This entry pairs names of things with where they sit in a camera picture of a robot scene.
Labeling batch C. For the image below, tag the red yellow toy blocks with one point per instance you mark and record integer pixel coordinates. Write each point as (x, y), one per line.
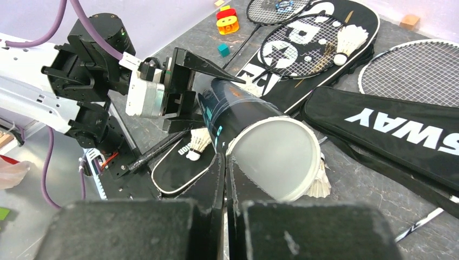
(227, 20)

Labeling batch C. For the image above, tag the white shuttlecock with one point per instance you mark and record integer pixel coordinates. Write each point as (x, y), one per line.
(321, 187)
(350, 38)
(200, 139)

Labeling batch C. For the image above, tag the translucent tube lid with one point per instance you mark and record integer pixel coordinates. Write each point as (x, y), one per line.
(279, 154)

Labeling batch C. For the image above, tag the black racket far left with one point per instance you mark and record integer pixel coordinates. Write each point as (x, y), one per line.
(263, 13)

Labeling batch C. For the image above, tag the teal cube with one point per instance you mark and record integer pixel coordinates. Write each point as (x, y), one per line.
(224, 50)

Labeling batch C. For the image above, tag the white shuttlecock on racket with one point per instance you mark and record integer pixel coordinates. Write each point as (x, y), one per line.
(350, 38)

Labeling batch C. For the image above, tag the white shuttlecock floor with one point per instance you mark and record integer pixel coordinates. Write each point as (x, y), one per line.
(250, 87)

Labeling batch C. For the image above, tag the black white shaft racket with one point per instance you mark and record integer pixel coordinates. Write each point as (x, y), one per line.
(418, 224)

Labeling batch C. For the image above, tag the black crossway racket bag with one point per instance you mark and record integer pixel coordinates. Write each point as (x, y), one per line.
(414, 144)

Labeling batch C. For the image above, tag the black shuttlecock tube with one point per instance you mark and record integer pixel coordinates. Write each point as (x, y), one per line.
(227, 110)

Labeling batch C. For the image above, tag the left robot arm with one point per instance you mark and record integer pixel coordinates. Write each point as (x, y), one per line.
(67, 86)

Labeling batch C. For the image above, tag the black racket on bag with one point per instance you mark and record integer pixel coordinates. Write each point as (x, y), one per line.
(302, 47)

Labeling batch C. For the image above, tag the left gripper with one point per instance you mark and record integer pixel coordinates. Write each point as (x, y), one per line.
(178, 102)

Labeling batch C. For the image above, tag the blue toy car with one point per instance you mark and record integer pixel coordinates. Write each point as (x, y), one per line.
(284, 6)

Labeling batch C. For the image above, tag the wooden cube back wall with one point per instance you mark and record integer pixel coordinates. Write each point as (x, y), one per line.
(410, 22)

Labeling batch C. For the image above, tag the black sport racket bag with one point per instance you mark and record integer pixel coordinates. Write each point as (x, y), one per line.
(174, 172)

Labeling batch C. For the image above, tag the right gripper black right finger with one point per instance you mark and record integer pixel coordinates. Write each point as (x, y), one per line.
(262, 228)

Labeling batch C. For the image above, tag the white frame racket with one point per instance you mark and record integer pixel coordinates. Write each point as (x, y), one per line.
(423, 71)

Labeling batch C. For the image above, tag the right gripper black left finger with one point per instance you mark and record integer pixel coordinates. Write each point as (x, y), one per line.
(187, 227)

